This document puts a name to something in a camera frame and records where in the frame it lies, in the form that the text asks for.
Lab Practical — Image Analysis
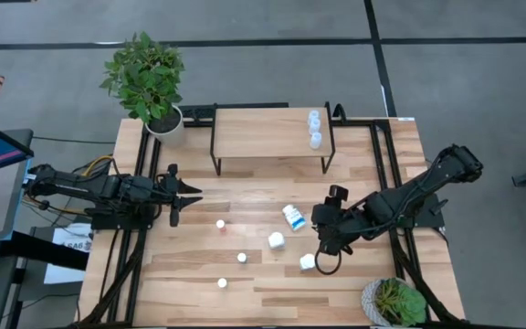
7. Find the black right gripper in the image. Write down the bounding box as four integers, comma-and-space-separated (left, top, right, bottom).
310, 198, 376, 257

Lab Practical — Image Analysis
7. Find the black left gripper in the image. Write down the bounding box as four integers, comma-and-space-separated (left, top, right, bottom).
153, 163, 205, 228

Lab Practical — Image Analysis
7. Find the wooden shelf with black legs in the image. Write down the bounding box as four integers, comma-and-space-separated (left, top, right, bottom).
209, 101, 337, 177

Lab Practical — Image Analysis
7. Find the succulent in patterned pot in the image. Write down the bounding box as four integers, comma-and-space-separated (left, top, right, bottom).
360, 276, 428, 328

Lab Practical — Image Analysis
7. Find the leafy plant in white pot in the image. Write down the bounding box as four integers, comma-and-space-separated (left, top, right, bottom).
100, 30, 186, 148

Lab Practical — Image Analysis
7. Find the white paper sheet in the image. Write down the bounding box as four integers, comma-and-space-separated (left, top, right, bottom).
43, 222, 94, 285

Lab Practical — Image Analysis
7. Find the black side stand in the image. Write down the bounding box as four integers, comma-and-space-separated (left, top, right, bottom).
0, 228, 90, 321

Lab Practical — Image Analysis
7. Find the black right camera cable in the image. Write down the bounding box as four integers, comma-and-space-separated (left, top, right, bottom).
313, 249, 342, 277

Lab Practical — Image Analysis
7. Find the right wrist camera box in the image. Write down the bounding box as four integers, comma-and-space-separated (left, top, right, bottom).
328, 184, 351, 207

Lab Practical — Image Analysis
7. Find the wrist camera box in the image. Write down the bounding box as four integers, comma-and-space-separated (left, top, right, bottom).
123, 175, 155, 203
328, 184, 351, 207

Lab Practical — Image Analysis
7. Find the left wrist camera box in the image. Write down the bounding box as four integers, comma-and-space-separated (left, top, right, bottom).
123, 175, 155, 203

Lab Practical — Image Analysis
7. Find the yellow cable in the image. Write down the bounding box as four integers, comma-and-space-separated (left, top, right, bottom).
81, 154, 114, 178

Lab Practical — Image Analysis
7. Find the black aluminium table frame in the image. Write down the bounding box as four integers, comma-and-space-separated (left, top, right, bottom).
74, 102, 472, 329

